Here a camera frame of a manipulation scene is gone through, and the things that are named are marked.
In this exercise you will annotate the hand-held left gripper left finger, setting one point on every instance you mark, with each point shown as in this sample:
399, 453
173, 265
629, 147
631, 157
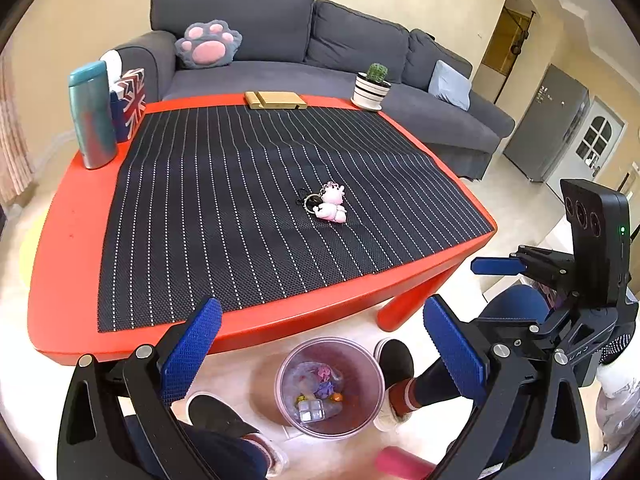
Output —
192, 350

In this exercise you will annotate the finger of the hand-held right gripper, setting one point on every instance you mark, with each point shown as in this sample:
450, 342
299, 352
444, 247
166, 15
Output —
515, 330
495, 265

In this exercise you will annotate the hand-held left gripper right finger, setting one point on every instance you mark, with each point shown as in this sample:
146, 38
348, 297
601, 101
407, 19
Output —
455, 355

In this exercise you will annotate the clear plastic trash bin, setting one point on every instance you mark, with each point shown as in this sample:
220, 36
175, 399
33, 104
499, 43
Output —
360, 400

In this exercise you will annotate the person's right leg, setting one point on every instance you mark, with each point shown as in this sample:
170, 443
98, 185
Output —
450, 385

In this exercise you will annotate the person's leg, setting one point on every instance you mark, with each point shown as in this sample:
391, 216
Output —
450, 385
215, 455

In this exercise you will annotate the person's right black slipper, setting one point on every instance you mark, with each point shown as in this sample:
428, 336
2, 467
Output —
395, 360

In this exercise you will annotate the person's black slipper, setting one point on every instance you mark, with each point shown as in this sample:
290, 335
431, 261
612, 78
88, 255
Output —
215, 412
395, 360

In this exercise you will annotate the person's left black slipper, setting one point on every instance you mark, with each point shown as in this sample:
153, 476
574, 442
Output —
215, 412

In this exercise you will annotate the person's left leg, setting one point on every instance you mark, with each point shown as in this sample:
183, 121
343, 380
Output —
215, 455

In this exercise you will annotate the clear plastic bag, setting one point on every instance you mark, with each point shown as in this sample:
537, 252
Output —
302, 380

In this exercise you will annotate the white panelled door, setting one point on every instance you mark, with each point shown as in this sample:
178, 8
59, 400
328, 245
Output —
595, 140

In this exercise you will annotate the pink cylinder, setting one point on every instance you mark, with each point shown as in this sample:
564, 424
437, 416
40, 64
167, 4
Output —
402, 465

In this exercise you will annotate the grey refrigerator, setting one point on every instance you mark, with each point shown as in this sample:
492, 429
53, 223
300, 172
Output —
545, 125

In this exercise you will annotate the black striped table mat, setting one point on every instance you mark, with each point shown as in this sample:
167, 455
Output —
225, 200

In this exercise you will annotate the red table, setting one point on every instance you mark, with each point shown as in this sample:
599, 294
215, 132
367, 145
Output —
65, 260

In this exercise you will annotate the light grey-blue pillow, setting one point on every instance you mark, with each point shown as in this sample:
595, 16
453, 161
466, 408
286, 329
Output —
450, 85

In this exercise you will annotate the potted cactus in striped pot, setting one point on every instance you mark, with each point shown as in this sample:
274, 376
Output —
370, 91

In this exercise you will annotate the wooden doorway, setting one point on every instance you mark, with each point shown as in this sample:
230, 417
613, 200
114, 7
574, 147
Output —
505, 45

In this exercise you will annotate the dark grey sofa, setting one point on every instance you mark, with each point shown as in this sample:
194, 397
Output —
325, 95

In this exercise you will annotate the teal bottle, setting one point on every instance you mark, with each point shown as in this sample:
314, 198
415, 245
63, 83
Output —
95, 120

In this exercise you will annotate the flag print tissue box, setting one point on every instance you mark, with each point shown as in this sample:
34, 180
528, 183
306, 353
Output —
130, 105

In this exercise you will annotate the wooden phone stand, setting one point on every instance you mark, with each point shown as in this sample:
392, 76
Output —
275, 99

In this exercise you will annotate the beige curtain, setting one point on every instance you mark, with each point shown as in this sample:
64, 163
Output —
15, 135

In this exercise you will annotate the white tissue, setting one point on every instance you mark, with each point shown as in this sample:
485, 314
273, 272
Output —
112, 65

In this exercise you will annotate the grey pink paw cushion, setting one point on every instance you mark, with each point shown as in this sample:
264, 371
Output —
207, 45

